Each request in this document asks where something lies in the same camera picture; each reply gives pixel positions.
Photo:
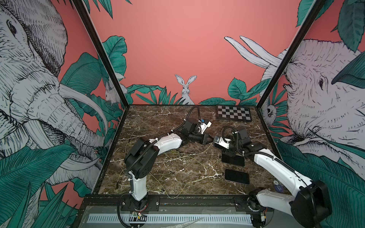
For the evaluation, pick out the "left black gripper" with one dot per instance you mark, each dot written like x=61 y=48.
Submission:
x=205 y=137

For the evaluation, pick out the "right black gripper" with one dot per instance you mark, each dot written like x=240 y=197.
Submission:
x=232 y=139

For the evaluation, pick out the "black smartphone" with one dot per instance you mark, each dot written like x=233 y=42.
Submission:
x=237 y=176
x=236 y=160

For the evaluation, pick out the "green wired earphones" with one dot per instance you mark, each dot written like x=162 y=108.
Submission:
x=186 y=175

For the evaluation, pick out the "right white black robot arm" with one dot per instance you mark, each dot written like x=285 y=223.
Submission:
x=309 y=203

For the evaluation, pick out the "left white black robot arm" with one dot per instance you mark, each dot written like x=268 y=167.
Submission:
x=142 y=156

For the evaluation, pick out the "black white checkerboard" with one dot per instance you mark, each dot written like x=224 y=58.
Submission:
x=235 y=113

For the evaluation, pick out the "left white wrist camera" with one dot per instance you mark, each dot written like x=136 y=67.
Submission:
x=203 y=125

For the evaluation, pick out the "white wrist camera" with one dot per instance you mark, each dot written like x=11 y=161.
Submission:
x=203 y=125
x=221 y=143

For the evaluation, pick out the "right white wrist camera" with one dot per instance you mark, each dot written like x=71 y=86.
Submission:
x=221 y=143

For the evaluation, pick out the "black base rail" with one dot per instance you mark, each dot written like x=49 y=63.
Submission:
x=156 y=202

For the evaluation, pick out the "white slotted cable duct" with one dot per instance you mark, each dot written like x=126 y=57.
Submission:
x=236 y=219

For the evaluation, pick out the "right black frame post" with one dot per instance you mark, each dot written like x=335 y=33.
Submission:
x=303 y=30

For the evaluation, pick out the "black frame post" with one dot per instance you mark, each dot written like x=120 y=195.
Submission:
x=303 y=30
x=87 y=22

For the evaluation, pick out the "left black frame post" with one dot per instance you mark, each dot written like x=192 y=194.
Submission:
x=87 y=22

